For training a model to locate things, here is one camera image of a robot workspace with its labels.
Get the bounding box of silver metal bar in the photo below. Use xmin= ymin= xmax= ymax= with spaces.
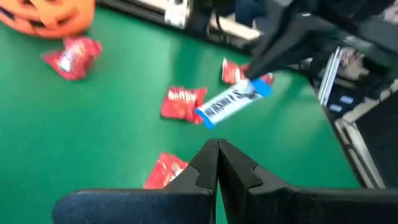
xmin=317 ymin=46 xmax=343 ymax=107

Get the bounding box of white blue Hershey's bar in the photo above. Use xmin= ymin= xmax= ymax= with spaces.
xmin=195 ymin=78 xmax=273 ymax=130

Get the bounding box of green table mat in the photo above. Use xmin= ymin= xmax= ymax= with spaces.
xmin=0 ymin=6 xmax=361 ymax=224

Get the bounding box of silver metal mounting plate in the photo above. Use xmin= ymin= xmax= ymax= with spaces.
xmin=164 ymin=0 xmax=191 ymax=29

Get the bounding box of person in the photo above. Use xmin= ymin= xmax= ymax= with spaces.
xmin=234 ymin=0 xmax=265 ymax=27

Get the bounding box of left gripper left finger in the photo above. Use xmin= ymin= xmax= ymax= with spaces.
xmin=52 ymin=139 xmax=220 ymax=224

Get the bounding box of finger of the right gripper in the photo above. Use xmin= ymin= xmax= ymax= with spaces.
xmin=247 ymin=33 xmax=300 ymax=79
xmin=252 ymin=46 xmax=315 ymax=79

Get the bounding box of red black power station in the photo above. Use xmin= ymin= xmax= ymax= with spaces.
xmin=323 ymin=71 xmax=383 ymax=123

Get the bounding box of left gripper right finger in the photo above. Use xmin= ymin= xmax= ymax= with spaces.
xmin=218 ymin=139 xmax=398 ymax=224

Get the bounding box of orange jack-o-lantern bucket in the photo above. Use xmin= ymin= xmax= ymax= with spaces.
xmin=0 ymin=0 xmax=96 ymax=39

